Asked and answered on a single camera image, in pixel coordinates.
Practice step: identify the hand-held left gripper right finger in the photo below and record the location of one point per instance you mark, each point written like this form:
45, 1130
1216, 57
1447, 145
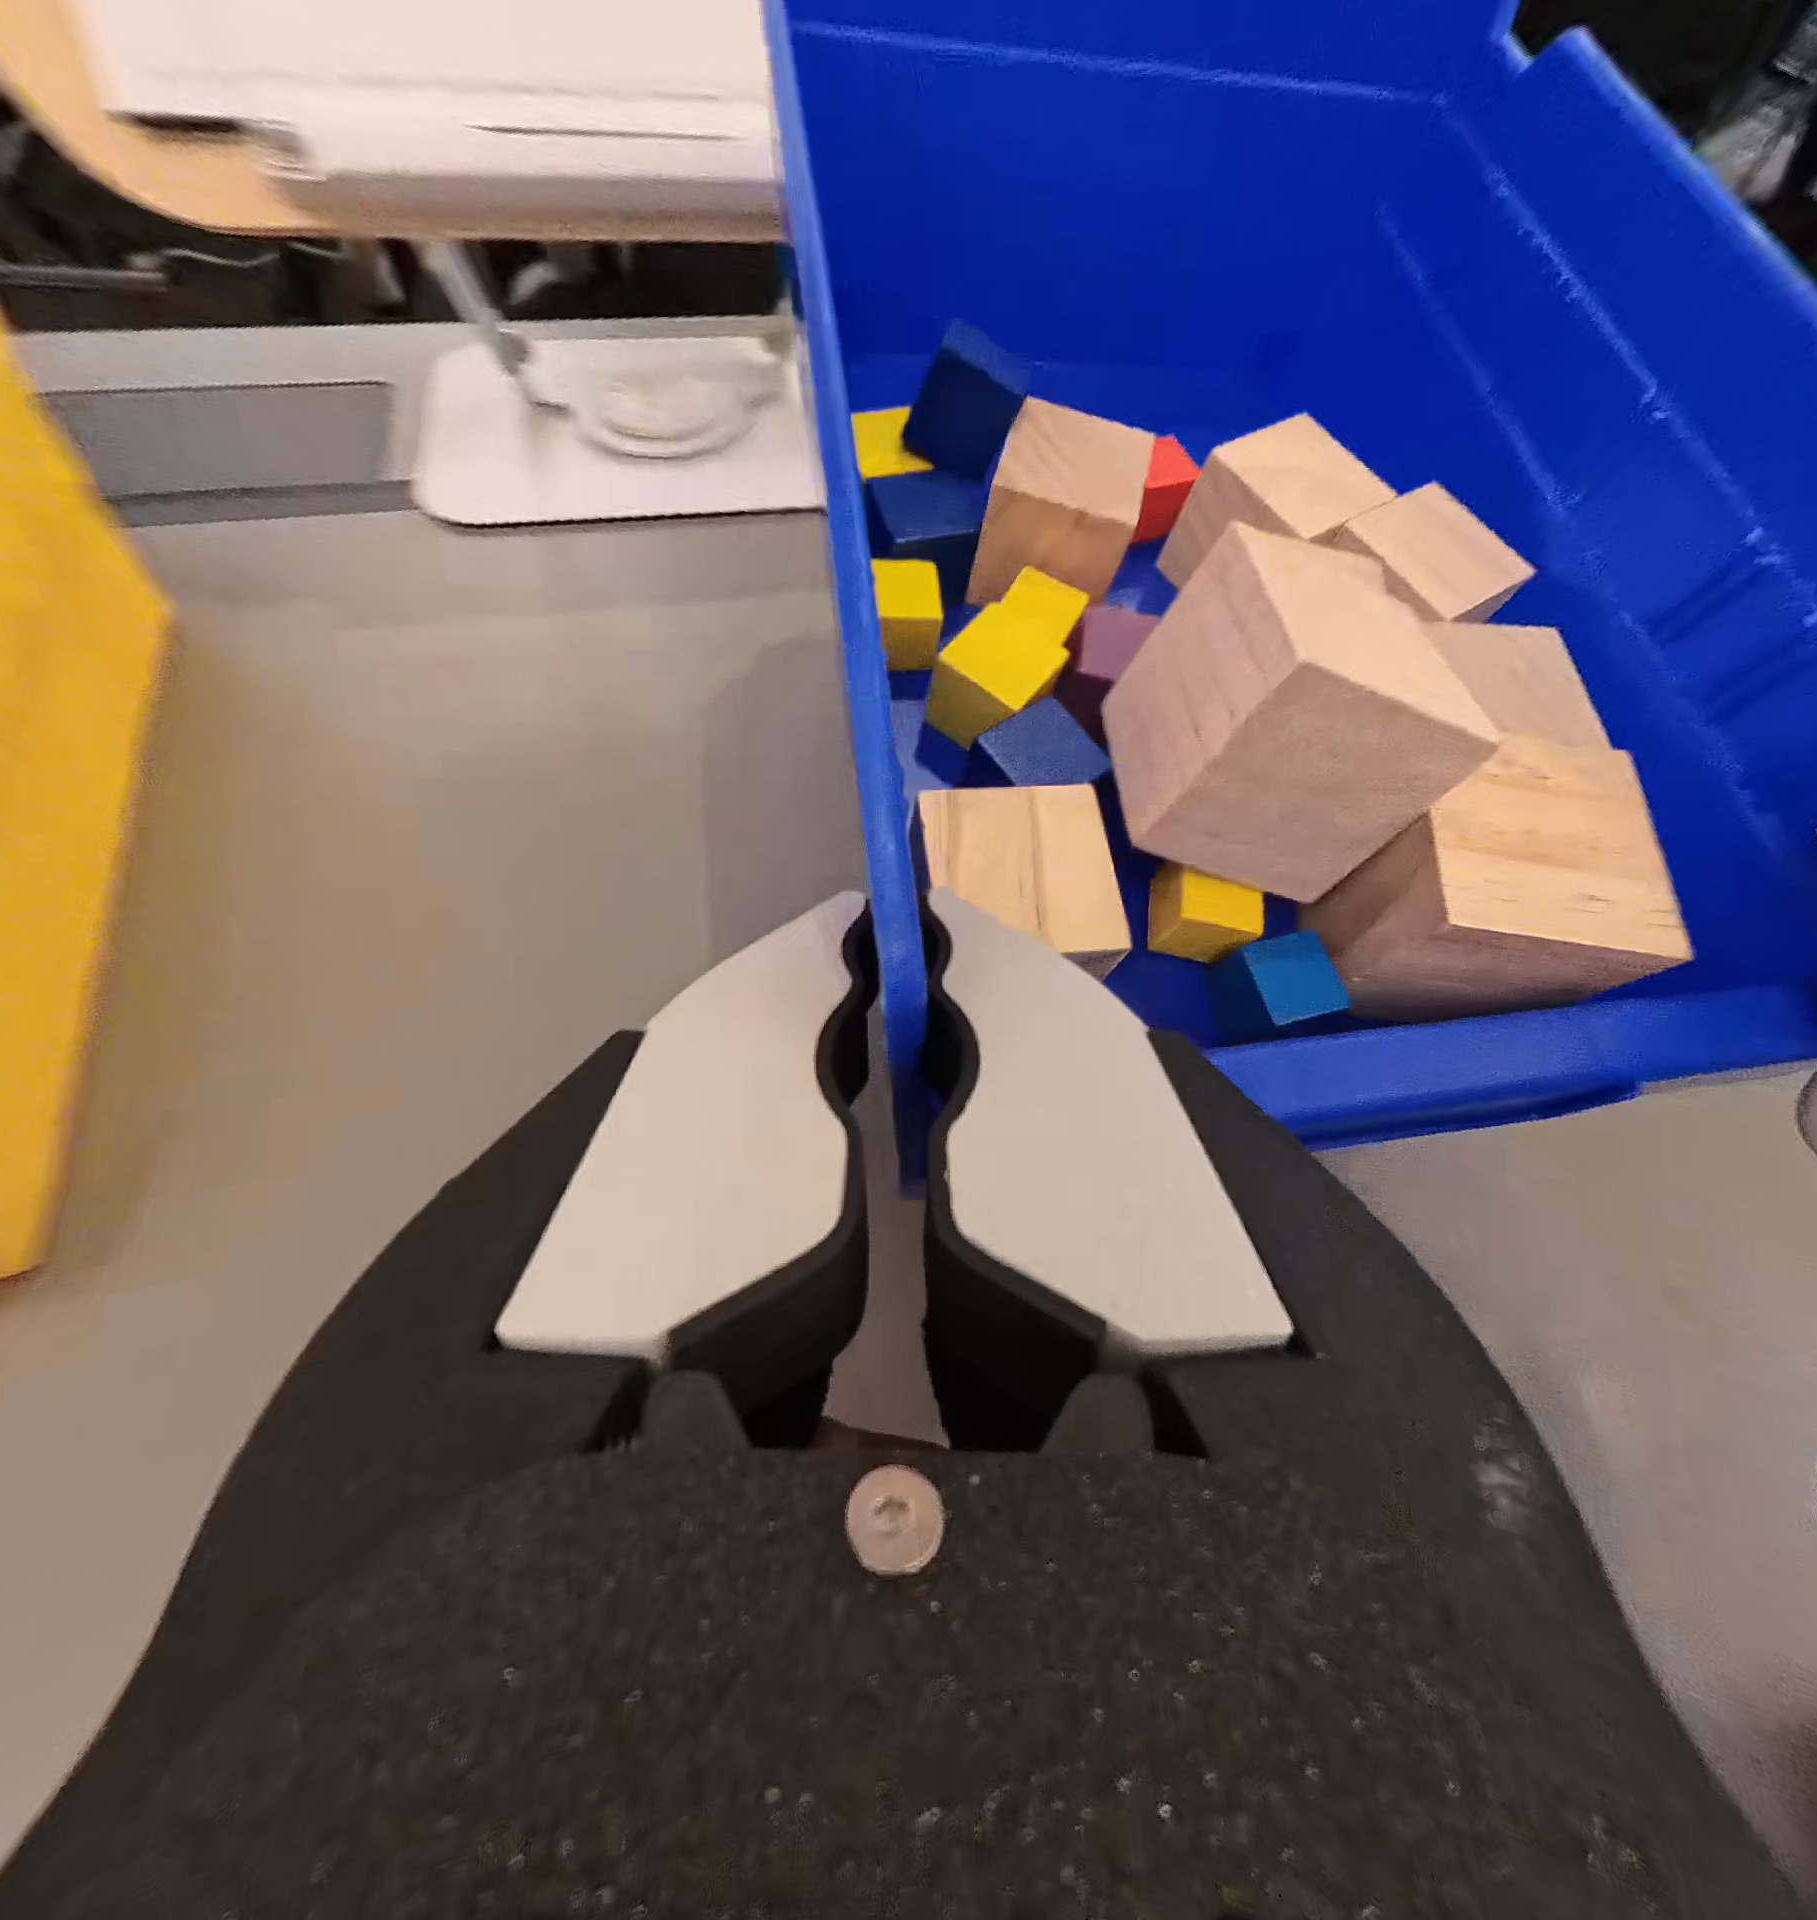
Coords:
1103, 1169

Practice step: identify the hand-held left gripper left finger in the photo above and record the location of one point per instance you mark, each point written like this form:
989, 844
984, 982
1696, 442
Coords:
700, 1169

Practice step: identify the pile of wooden coloured cubes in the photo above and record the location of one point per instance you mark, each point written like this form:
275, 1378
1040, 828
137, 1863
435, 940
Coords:
1281, 720

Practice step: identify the blue plastic bin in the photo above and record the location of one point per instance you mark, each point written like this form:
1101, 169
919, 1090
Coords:
1519, 301

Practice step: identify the yellow plastic bin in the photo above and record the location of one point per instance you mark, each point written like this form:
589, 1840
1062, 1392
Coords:
37, 750

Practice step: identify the printed instruction sheet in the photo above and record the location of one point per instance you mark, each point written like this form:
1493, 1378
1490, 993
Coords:
443, 59

